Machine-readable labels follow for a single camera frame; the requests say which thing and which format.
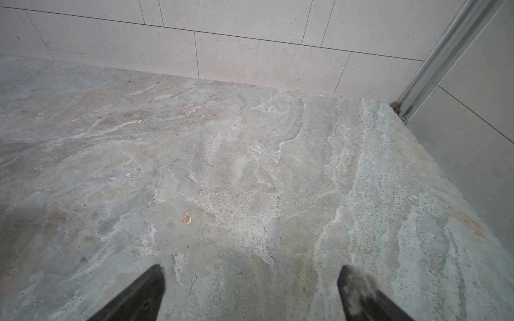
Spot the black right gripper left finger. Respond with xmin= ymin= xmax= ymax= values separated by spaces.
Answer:
xmin=88 ymin=264 xmax=166 ymax=321

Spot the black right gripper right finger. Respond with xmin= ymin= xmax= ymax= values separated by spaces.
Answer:
xmin=337 ymin=265 xmax=414 ymax=321

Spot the aluminium right corner post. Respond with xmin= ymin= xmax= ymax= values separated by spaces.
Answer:
xmin=391 ymin=0 xmax=506 ymax=123

